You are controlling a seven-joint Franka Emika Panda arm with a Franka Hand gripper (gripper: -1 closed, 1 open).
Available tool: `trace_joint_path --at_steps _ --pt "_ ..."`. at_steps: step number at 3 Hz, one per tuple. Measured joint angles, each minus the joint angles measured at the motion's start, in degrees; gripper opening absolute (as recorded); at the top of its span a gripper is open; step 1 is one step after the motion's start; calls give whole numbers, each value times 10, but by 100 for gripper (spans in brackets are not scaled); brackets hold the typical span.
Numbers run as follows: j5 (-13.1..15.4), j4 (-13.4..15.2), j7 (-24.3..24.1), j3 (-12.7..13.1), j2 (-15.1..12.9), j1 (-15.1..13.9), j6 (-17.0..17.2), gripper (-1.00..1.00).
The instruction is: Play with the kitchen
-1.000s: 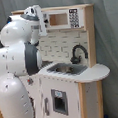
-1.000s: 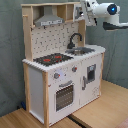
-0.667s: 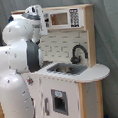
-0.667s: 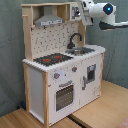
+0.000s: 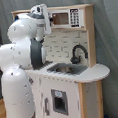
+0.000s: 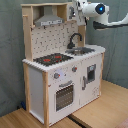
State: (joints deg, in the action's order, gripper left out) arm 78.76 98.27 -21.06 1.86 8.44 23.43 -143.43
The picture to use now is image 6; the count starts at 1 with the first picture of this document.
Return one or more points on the wooden toy kitchen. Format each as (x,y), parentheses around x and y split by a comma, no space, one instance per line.
(61,72)

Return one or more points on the grey metal sink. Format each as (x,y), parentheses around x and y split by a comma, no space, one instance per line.
(79,51)

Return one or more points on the right red stove knob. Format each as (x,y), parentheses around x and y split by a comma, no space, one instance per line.
(74,69)

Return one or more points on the black stovetop red burners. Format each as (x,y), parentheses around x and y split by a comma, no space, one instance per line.
(52,59)

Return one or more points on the grey range hood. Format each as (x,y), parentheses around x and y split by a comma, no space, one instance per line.
(48,18)

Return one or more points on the oven door with handle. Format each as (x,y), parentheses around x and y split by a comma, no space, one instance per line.
(64,96)

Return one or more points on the white cabinet door grey window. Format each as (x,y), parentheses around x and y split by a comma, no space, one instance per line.
(90,79)

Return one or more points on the red stove knob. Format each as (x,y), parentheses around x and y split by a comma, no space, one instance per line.
(56,75)
(74,69)

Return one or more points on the black toy faucet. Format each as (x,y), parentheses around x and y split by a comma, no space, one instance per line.
(71,43)

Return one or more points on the left red stove knob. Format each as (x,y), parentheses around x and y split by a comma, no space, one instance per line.
(56,75)

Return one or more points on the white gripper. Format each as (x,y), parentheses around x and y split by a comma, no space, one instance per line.
(76,12)

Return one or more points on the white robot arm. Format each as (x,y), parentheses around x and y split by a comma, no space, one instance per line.
(100,13)

